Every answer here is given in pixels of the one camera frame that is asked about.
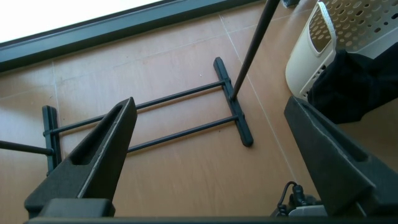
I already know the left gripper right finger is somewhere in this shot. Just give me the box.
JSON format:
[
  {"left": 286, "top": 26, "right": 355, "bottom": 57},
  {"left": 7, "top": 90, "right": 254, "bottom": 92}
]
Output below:
[{"left": 284, "top": 95, "right": 398, "bottom": 218}]

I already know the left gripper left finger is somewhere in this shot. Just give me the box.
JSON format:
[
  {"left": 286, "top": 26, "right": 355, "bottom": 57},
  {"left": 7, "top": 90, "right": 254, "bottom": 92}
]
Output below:
[{"left": 24, "top": 96, "right": 138, "bottom": 218}]

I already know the white laundry basket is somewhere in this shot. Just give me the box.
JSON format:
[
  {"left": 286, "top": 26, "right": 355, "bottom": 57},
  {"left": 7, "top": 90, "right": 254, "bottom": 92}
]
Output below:
[{"left": 285, "top": 0, "right": 398, "bottom": 102}]

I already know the black clothes rack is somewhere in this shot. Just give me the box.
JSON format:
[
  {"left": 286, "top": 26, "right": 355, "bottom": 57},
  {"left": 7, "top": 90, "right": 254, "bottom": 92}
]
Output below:
[{"left": 0, "top": 0, "right": 281, "bottom": 177}]

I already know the window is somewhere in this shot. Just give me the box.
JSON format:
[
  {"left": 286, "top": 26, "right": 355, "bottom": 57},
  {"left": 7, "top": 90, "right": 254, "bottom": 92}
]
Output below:
[{"left": 0, "top": 0, "right": 301, "bottom": 74}]

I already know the black cable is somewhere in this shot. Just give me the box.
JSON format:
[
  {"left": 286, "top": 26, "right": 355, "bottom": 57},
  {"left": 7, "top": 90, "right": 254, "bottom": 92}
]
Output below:
[{"left": 275, "top": 180, "right": 308, "bottom": 216}]

